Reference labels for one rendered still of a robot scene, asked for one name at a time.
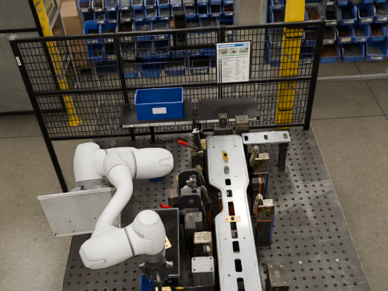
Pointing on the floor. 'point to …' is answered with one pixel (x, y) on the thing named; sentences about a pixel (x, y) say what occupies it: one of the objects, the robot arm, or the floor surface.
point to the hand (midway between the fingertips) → (159, 283)
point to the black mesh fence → (161, 78)
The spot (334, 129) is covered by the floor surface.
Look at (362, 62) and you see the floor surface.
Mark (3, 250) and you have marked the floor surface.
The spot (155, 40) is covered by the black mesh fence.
